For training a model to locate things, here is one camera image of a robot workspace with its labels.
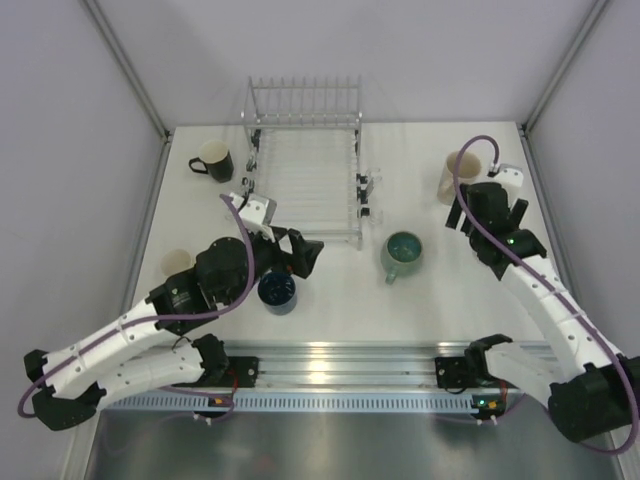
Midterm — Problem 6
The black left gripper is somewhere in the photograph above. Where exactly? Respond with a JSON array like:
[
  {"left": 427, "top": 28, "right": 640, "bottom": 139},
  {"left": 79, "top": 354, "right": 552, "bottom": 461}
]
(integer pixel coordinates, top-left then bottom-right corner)
[{"left": 222, "top": 224, "right": 323, "bottom": 307}]

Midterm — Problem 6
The dark blue mug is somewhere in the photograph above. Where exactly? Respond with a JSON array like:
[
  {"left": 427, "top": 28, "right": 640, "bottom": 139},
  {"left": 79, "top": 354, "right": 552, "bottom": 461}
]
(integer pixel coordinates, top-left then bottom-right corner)
[{"left": 257, "top": 272, "right": 297, "bottom": 316}]

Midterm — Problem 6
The tall cream painted mug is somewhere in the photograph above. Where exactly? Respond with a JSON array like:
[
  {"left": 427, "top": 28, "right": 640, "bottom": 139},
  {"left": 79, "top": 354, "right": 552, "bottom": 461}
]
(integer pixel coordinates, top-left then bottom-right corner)
[{"left": 437, "top": 150, "right": 483, "bottom": 206}]

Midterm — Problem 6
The green ceramic mug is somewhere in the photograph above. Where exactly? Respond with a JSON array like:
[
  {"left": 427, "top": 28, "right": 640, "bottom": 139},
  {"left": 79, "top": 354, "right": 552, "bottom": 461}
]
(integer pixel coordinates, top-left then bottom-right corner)
[{"left": 380, "top": 231, "right": 424, "bottom": 285}]

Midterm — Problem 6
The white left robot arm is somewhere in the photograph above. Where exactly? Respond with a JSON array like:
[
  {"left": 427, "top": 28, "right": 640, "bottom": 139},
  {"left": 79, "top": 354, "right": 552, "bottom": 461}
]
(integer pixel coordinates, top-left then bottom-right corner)
[{"left": 24, "top": 227, "right": 324, "bottom": 431}]

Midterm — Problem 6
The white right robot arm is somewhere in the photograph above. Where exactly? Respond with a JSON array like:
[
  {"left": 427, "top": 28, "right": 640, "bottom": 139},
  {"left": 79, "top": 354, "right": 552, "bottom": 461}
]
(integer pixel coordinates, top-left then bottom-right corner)
[{"left": 446, "top": 182, "right": 639, "bottom": 455}]

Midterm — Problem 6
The clear acrylic dish rack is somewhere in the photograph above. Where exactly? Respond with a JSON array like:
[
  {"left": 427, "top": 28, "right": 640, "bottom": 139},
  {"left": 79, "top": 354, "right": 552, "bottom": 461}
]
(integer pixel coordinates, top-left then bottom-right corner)
[{"left": 241, "top": 76, "right": 382, "bottom": 248}]

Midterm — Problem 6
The yellow cream cup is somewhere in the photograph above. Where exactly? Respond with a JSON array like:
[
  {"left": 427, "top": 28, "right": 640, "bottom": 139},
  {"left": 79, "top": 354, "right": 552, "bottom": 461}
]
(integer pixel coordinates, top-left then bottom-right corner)
[{"left": 160, "top": 249, "right": 194, "bottom": 277}]

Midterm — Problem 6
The black mug cream interior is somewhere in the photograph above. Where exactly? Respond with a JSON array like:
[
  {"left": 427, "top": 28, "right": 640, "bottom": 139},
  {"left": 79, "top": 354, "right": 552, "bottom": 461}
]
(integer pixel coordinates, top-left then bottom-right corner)
[{"left": 188, "top": 140, "right": 234, "bottom": 183}]

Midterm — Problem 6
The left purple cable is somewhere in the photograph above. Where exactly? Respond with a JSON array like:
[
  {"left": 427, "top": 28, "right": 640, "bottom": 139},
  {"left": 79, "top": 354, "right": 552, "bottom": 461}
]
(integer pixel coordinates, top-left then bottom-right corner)
[{"left": 17, "top": 193, "right": 261, "bottom": 426}]

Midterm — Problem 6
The purple cable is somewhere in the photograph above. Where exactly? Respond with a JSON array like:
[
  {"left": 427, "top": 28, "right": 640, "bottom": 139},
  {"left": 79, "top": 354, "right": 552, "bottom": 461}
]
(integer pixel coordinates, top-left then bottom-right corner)
[
  {"left": 17, "top": 193, "right": 261, "bottom": 426},
  {"left": 453, "top": 134, "right": 638, "bottom": 455}
]

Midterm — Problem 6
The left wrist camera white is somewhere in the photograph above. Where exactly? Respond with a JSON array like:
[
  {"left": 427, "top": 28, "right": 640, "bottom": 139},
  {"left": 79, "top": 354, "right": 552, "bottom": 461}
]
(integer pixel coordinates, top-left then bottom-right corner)
[{"left": 231, "top": 193, "right": 277, "bottom": 241}]

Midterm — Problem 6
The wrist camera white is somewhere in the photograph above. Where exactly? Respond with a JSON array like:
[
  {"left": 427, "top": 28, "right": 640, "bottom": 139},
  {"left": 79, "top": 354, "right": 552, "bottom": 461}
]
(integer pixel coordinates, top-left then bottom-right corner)
[
  {"left": 231, "top": 193, "right": 277, "bottom": 241},
  {"left": 487, "top": 162, "right": 524, "bottom": 190}
]

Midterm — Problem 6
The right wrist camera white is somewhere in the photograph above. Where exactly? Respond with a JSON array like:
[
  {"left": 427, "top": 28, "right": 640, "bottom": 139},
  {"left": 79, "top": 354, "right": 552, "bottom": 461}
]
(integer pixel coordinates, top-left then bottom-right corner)
[{"left": 487, "top": 162, "right": 524, "bottom": 190}]

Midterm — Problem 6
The aluminium mounting rail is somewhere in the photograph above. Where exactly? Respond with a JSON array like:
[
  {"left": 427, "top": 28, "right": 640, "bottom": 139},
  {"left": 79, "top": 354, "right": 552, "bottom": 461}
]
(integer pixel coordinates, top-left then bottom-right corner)
[{"left": 225, "top": 341, "right": 468, "bottom": 391}]

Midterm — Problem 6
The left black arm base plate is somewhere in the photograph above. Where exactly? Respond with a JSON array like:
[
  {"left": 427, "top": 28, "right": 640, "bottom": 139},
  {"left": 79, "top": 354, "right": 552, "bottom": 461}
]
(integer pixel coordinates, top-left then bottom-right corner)
[{"left": 198, "top": 356, "right": 259, "bottom": 388}]

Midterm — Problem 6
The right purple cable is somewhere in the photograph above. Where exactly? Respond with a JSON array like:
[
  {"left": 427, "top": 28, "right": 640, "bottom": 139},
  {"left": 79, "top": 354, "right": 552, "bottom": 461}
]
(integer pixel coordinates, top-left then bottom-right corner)
[{"left": 453, "top": 134, "right": 638, "bottom": 455}]

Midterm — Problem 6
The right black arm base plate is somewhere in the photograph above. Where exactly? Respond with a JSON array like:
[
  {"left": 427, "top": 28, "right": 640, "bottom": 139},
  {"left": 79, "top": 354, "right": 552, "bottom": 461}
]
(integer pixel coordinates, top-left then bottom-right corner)
[{"left": 434, "top": 356, "right": 521, "bottom": 391}]

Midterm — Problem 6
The grey slotted cable duct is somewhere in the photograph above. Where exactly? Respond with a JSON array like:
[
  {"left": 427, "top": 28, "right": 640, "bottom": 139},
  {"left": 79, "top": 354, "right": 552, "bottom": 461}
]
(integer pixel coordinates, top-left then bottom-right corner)
[{"left": 108, "top": 391, "right": 488, "bottom": 414}]

